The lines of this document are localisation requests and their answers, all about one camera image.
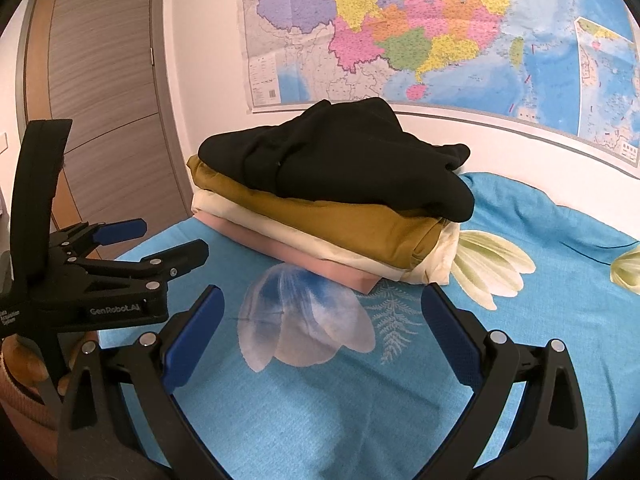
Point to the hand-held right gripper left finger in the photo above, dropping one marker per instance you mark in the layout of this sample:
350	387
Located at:
192	340

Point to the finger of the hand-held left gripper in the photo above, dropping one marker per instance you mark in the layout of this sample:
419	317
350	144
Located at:
185	255
120	230

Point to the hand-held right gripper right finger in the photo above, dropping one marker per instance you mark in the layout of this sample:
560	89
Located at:
452	330

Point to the black cardigan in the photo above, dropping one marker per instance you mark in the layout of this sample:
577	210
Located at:
340	155

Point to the person's left hand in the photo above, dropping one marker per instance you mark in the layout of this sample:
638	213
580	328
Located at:
22	360

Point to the cream folded garment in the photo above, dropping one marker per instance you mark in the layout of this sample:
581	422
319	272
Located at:
440	255

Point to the pink folded garment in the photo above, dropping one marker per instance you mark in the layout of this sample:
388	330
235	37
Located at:
300	260

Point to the wooden door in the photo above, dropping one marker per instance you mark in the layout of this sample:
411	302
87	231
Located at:
100	85

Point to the mustard folded garment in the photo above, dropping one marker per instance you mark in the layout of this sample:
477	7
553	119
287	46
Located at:
325	220

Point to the blue floral bed sheet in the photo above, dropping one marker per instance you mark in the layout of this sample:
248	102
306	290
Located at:
325	400

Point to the colourful wall map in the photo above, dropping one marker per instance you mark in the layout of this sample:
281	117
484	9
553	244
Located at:
425	35

